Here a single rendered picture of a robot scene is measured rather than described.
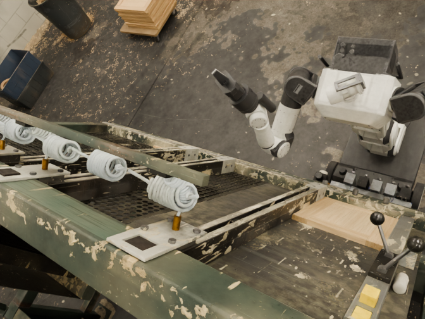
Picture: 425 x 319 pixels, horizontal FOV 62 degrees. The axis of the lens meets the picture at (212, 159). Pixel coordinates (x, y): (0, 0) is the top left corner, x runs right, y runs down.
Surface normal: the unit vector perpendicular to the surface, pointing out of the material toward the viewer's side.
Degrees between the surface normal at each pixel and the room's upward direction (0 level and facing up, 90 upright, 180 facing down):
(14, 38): 90
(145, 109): 0
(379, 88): 23
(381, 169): 0
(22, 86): 90
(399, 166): 0
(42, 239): 30
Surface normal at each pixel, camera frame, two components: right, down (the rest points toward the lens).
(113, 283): -0.55, 0.07
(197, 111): -0.40, -0.43
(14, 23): 0.80, 0.27
